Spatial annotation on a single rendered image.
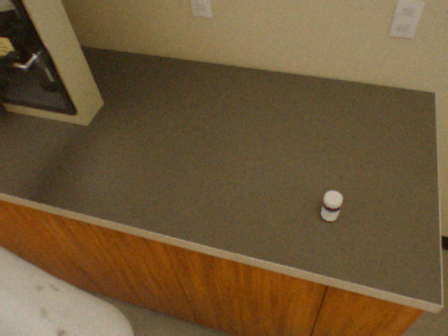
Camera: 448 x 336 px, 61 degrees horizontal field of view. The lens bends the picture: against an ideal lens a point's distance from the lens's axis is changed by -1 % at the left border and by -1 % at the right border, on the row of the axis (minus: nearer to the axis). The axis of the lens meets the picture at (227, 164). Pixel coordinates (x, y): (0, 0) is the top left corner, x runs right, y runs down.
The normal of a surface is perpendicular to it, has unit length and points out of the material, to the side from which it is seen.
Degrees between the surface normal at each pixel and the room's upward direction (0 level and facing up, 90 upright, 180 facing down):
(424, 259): 1
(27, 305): 33
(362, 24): 90
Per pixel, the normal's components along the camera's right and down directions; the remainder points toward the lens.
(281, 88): -0.07, -0.63
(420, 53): -0.30, 0.75
